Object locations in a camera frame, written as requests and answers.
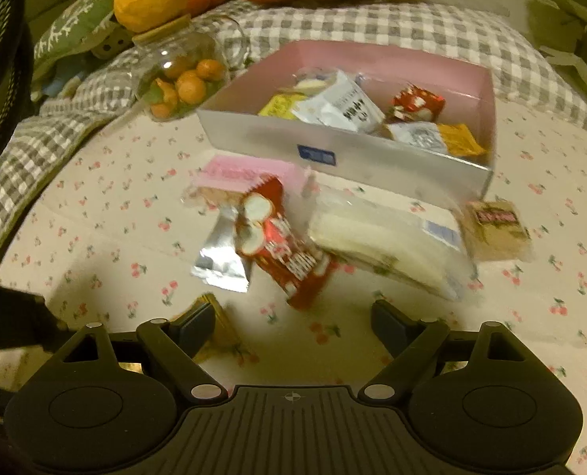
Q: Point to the cherry print sheet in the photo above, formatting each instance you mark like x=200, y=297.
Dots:
x=125, y=237

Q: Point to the pile of small oranges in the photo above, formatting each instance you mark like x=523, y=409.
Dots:
x=192, y=86

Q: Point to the red white crinkled snack packet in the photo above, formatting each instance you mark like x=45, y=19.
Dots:
x=417, y=101

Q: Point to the white office chair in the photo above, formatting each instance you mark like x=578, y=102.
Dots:
x=570, y=20

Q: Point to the grey gingham quilt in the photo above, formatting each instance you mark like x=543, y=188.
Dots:
x=36, y=158

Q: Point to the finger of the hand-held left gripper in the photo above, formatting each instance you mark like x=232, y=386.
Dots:
x=46, y=321

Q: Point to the small brown label snack packet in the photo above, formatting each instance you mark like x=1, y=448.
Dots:
x=496, y=230

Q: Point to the yellow orange snack packet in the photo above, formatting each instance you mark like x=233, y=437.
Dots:
x=461, y=141

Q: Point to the cork jar lid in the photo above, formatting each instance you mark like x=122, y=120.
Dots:
x=167, y=32

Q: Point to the grey gingham pillow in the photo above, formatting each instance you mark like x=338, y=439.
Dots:
x=422, y=34

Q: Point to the white grey snack packet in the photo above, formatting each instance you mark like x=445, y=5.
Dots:
x=417, y=137

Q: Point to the white monkey logo snack packet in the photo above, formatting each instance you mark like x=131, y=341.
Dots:
x=350, y=104

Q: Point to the silver foil snack packet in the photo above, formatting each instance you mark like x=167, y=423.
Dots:
x=221, y=257

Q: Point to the pink cardboard box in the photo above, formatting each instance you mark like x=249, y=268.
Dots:
x=283, y=138

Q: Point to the green embroidered pillow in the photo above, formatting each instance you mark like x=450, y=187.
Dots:
x=75, y=34

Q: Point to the glass jar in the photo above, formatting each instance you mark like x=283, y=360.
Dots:
x=174, y=52

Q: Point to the gold snack packet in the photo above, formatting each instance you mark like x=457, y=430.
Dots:
x=221, y=336

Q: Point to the pink snack packet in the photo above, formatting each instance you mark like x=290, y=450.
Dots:
x=239, y=173

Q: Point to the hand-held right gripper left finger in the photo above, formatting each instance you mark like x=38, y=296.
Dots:
x=194, y=324

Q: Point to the blue plush toy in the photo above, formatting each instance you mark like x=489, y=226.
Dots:
x=65, y=79

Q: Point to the clear white pastry packet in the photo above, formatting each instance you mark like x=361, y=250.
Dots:
x=382, y=237

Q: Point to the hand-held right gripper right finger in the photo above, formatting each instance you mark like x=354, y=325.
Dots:
x=390, y=324

